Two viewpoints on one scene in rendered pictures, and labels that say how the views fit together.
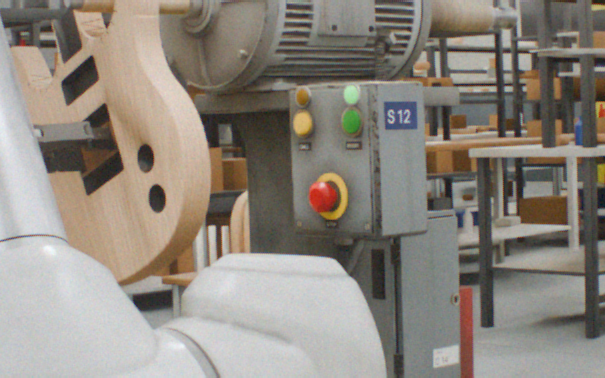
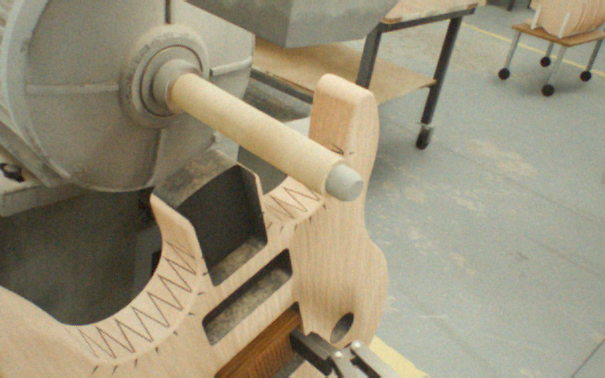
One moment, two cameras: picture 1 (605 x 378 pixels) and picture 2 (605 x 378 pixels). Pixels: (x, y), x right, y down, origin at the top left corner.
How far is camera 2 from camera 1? 2.03 m
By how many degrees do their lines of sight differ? 96
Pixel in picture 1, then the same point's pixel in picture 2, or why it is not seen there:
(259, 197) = (24, 269)
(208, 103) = (38, 196)
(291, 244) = (77, 295)
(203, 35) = (172, 124)
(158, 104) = (375, 263)
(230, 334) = not seen: outside the picture
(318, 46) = not seen: hidden behind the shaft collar
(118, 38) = (340, 208)
